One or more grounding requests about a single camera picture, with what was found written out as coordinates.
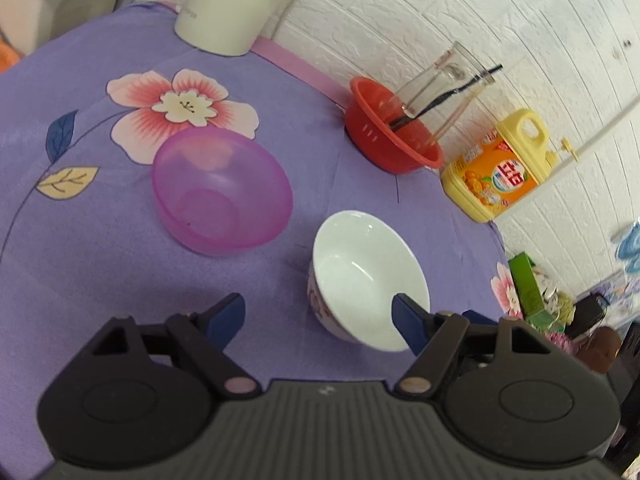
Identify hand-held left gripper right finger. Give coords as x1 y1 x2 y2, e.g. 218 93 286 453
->
391 292 552 402

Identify white thermos jug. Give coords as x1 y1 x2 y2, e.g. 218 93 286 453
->
173 0 328 57

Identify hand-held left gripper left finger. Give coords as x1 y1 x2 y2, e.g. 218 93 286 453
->
87 292 262 402

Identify orange plastic basin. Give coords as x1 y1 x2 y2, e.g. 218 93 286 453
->
0 35 22 75

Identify green box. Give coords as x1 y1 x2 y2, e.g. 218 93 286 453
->
508 252 552 328

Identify clear glass jar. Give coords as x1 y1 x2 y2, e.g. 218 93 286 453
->
394 41 489 122

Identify black straw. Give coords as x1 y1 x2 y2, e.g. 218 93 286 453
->
389 63 504 129

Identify purple translucent plastic bowl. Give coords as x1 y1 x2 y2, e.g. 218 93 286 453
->
151 128 294 258

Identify purple floral tablecloth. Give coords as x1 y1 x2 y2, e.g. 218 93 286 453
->
0 2 526 461

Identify black thermos flask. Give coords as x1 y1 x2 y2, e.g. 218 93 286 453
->
564 292 610 341

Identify red plastic colander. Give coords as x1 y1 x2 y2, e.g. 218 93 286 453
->
343 76 445 175

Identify white wall conduit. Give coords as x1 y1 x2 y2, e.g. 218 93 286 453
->
574 102 640 157

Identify white floral ceramic bowl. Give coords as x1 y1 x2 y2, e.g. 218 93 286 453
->
306 210 431 353

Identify blue paper fan decoration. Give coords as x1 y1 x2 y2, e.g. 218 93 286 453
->
611 219 640 275

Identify yellow detergent bottle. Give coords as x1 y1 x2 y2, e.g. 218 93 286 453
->
440 108 587 225

